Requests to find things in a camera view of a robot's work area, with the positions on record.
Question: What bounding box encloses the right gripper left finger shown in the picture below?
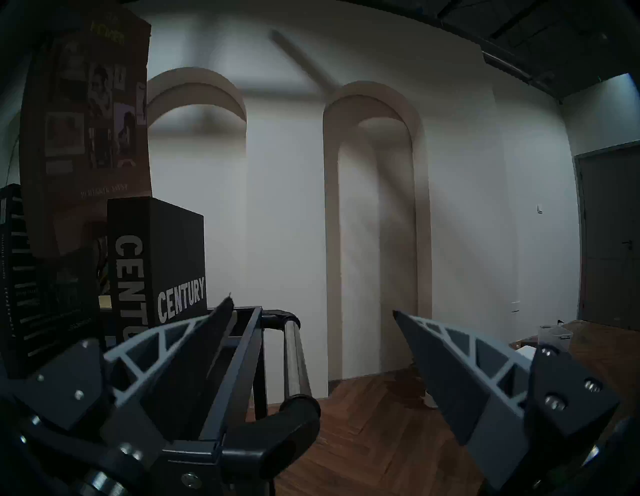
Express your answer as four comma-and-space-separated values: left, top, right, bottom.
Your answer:
10, 296, 236, 453

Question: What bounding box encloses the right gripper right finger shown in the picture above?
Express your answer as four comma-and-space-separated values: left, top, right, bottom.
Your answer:
392, 310, 622, 494

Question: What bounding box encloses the brown Homes book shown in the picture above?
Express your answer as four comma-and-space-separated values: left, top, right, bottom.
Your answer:
19, 7, 152, 258

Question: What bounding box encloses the black Century book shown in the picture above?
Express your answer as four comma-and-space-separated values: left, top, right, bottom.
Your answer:
106, 196, 207, 346

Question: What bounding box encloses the black Fashion book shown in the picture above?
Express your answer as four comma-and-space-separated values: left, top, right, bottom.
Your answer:
0, 184, 107, 378

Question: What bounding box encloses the dark grey utility cart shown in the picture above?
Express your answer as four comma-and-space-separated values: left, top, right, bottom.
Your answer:
97, 305, 322, 496

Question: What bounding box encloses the dark grey door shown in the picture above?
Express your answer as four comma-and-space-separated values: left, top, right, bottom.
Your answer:
574, 141, 640, 331

